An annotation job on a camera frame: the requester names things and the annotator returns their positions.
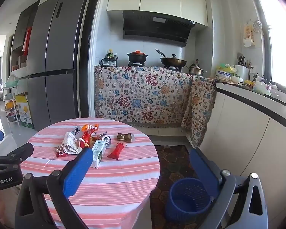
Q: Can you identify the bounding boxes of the hexagon patterned floor mat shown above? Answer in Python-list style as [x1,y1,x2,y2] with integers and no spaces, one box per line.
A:
[150,145,202,228]

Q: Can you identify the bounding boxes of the black wok with lid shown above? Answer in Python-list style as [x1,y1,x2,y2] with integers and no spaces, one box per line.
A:
[155,49,187,68]

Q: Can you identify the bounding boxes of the black clay pot orange lid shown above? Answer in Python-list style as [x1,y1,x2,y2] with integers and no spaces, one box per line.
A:
[127,51,148,64]

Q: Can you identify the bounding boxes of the black range hood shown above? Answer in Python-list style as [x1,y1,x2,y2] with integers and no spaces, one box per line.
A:
[122,10,196,47]

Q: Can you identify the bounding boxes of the white bowls on counter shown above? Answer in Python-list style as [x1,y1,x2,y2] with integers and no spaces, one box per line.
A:
[254,76,278,96]

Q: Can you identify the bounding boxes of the condiment bottle tray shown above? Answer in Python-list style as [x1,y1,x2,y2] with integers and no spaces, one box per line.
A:
[100,49,118,67]

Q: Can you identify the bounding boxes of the hanging oven mitt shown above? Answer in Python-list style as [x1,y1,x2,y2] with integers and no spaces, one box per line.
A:
[243,24,255,48]

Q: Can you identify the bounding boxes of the orange red snack bag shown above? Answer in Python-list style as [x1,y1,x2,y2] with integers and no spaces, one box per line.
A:
[79,123,99,148]

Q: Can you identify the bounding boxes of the pink striped tablecloth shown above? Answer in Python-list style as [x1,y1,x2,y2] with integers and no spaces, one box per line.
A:
[20,117,160,228]

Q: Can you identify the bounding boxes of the red snack wrapper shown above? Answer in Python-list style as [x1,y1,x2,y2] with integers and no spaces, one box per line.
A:
[107,143,125,160]

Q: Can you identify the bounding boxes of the white lower kitchen cabinets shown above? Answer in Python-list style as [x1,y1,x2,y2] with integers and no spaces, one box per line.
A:
[200,93,286,228]

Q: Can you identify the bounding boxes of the yellow white plastic bag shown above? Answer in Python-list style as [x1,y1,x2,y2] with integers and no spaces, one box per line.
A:
[215,64,237,81]

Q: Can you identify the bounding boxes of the stainless steel pot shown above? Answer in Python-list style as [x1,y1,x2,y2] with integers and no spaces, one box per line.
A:
[188,59,205,76]

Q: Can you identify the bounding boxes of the white knife block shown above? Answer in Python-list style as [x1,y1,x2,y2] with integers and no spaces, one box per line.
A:
[235,55,250,80]

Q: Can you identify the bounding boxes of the yellow cardboard box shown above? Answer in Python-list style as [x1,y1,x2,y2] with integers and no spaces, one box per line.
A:
[15,92,35,129]

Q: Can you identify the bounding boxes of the brown snack wrapper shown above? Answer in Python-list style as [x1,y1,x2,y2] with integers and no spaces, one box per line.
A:
[117,133,135,143]

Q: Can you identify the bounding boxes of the crushed silver drink can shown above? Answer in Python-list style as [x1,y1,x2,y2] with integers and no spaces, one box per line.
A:
[98,133,112,147]

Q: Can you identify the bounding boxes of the green white milk carton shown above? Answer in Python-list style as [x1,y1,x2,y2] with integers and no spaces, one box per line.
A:
[91,139,106,169]

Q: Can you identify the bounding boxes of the white tiered storage rack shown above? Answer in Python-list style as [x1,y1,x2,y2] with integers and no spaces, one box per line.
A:
[2,74,20,126]

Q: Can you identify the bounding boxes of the blue plastic trash basket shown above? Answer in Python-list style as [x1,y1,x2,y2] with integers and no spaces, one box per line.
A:
[165,177,212,223]

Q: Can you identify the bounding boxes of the patterned fu-character cloth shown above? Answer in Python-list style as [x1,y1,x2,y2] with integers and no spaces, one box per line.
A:
[94,66,216,147]

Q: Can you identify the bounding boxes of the white newspaper wrapper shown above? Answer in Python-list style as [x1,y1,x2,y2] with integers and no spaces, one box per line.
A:
[56,132,79,157]

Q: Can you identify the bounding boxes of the grey multi-door refrigerator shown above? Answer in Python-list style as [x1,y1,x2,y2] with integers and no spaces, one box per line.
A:
[27,0,87,131]

